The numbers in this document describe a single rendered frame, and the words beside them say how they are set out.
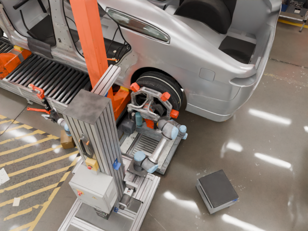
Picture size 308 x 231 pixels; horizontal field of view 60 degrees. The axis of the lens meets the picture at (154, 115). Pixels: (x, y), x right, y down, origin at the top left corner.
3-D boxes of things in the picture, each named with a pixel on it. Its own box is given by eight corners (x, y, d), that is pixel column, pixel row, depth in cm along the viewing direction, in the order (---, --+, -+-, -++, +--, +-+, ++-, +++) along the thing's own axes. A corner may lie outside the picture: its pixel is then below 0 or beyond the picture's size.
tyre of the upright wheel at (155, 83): (176, 114, 379) (190, 86, 324) (169, 127, 367) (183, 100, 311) (135, 93, 385) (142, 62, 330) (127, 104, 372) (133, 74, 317)
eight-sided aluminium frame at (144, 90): (170, 123, 356) (173, 96, 312) (168, 127, 352) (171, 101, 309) (134, 109, 370) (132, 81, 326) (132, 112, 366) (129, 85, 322)
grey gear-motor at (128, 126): (145, 120, 420) (145, 106, 392) (132, 141, 397) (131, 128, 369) (135, 116, 424) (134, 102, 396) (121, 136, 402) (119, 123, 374)
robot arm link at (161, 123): (151, 125, 272) (168, 126, 317) (159, 131, 268) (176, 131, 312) (156, 115, 270) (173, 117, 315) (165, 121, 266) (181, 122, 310)
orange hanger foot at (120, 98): (135, 92, 395) (134, 75, 368) (117, 118, 367) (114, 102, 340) (125, 88, 400) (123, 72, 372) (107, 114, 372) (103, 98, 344)
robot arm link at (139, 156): (139, 153, 291) (139, 147, 280) (148, 161, 286) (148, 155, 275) (131, 161, 285) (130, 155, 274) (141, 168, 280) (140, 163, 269)
